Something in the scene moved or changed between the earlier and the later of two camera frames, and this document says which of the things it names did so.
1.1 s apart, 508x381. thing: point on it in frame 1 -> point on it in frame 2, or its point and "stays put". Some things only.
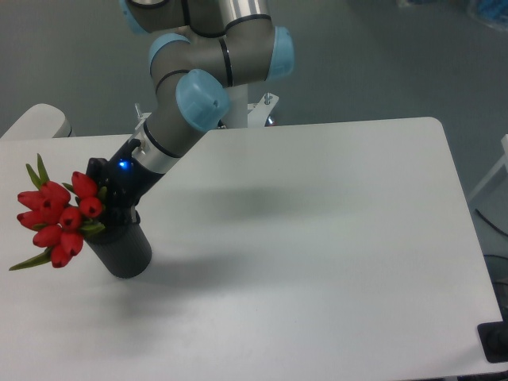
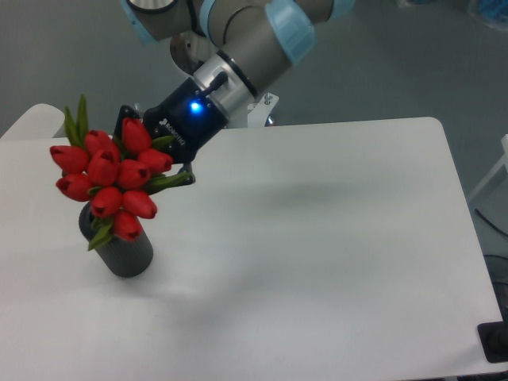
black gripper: x=125 y=181 -> x=187 y=115
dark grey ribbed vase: x=125 y=249 stays put
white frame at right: x=496 y=168 stays put
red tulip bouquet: x=62 y=218 -> x=117 y=179
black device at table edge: x=494 y=339 stays put
